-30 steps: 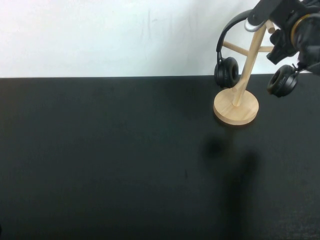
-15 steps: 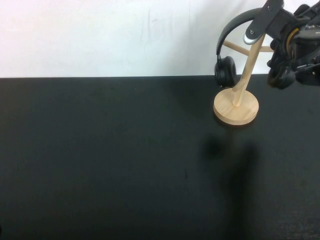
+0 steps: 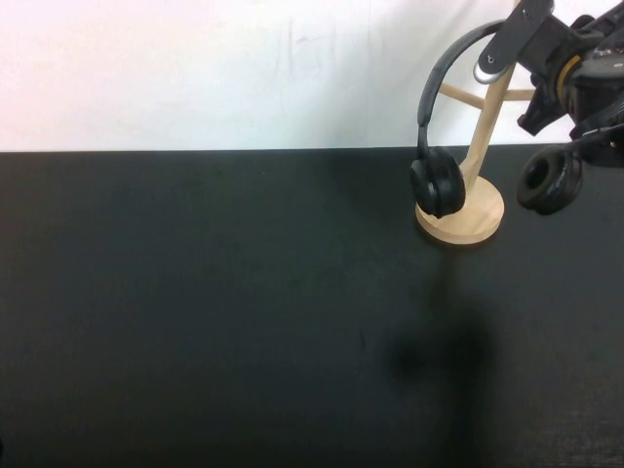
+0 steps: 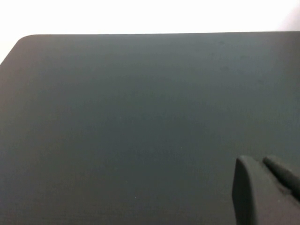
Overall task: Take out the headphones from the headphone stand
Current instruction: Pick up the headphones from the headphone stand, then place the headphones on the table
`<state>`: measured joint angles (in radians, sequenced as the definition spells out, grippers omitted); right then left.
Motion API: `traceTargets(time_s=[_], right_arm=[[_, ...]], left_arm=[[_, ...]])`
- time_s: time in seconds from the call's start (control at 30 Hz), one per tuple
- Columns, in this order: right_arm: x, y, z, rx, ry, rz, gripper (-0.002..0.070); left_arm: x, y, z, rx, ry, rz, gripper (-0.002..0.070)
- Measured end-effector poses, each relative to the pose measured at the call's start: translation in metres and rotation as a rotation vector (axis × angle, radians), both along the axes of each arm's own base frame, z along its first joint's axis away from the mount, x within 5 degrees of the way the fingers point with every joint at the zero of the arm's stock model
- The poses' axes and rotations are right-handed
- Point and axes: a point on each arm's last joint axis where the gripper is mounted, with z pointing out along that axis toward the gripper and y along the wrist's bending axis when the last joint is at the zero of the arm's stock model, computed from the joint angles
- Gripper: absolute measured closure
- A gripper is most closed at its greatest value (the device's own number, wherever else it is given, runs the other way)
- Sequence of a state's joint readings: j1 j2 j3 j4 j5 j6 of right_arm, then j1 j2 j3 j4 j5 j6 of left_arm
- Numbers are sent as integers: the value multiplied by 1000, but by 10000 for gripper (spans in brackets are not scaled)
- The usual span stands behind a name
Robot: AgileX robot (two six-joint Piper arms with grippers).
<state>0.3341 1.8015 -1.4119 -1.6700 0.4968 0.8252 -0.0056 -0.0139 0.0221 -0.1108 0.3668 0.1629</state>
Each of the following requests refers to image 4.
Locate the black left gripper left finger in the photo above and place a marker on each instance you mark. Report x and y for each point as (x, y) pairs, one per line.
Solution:
(253, 197)

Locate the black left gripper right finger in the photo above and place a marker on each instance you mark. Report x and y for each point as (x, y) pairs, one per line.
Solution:
(284, 174)

